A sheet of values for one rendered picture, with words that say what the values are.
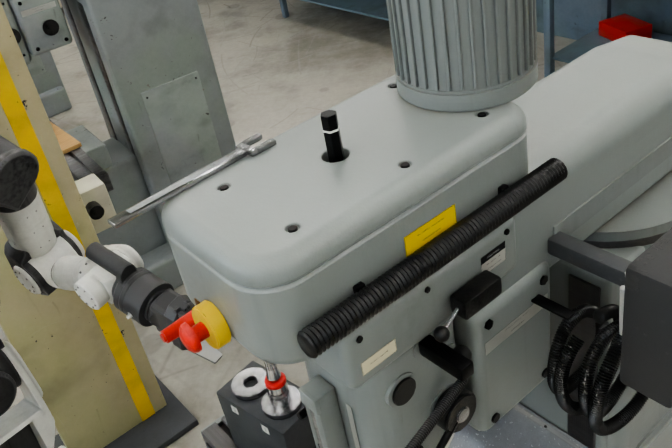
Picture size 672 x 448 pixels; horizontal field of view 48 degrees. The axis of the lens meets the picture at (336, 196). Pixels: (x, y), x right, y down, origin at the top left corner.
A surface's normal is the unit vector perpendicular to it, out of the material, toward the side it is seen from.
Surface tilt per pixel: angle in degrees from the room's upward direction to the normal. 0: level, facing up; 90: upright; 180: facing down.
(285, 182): 0
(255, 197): 0
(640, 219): 0
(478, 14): 90
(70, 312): 90
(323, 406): 90
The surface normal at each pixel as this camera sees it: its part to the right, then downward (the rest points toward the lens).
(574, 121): -0.16, -0.83
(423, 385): 0.63, 0.33
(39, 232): 0.81, 0.43
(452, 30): -0.23, 0.55
